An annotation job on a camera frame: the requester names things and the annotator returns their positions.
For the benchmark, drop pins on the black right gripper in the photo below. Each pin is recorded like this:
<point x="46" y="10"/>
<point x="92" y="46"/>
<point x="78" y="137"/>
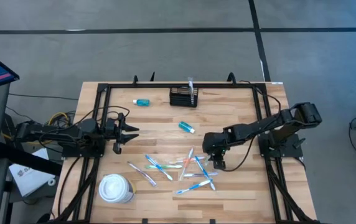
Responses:
<point x="213" y="144"/>

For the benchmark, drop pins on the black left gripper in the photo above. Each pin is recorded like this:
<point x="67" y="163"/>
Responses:
<point x="111" y="129"/>

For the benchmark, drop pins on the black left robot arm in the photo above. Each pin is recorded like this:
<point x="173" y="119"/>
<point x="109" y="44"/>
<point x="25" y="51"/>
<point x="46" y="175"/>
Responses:
<point x="56" y="133"/>

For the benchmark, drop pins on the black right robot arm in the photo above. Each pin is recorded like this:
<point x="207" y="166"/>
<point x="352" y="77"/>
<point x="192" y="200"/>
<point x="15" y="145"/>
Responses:
<point x="259" y="127"/>

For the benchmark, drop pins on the white lidded wipes canister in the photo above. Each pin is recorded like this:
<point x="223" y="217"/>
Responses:
<point x="114" y="188"/>

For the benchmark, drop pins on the white tape roll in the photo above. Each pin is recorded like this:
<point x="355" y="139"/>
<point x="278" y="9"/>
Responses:
<point x="50" y="181"/>

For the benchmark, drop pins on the black diagonal bar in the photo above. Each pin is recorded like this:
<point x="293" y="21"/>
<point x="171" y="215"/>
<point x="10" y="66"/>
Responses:
<point x="28" y="159"/>

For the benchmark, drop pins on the white printed booklet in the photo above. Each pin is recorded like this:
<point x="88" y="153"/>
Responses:
<point x="28" y="180"/>

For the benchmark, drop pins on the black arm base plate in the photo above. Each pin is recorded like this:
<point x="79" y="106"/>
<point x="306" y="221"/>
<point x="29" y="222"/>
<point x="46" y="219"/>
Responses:
<point x="290" y="152"/>
<point x="72" y="153"/>

